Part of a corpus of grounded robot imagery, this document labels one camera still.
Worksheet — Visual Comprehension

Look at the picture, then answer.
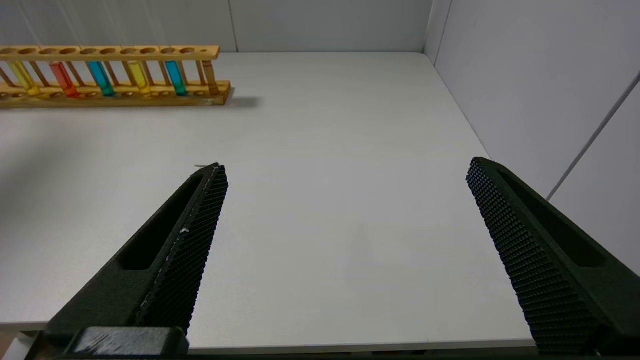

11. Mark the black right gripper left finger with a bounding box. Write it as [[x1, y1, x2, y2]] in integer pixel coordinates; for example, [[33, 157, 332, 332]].
[[42, 163, 229, 347]]

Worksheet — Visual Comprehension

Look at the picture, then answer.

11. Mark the yellow pigment glass test tube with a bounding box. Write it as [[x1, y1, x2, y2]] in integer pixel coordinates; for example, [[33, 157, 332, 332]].
[[107, 0, 152, 96], [0, 37, 41, 97]]

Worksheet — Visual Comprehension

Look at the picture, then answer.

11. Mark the teal pigment glass test tube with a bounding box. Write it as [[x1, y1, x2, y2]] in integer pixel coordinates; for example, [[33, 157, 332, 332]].
[[150, 0, 188, 97], [62, 0, 117, 98]]

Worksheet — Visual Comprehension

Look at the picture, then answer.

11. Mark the wooden test tube rack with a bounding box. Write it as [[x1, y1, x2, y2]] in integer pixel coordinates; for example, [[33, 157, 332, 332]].
[[0, 45, 232, 109]]

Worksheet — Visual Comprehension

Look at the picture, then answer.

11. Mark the red pigment glass test tube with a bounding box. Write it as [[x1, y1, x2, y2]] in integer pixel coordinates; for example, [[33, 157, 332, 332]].
[[17, 0, 80, 99]]

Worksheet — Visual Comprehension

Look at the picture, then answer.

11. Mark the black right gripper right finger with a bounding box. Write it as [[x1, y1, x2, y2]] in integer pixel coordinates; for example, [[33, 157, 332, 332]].
[[466, 157, 640, 355]]

